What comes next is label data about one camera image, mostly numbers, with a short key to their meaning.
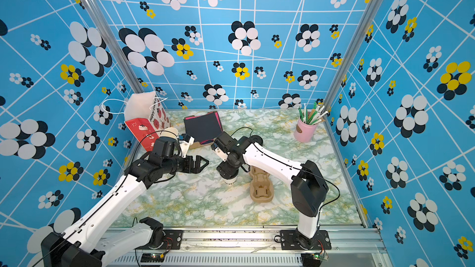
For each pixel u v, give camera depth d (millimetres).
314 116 920
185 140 683
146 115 1021
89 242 403
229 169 722
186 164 666
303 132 980
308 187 446
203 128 1040
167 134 675
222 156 734
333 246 722
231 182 860
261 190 829
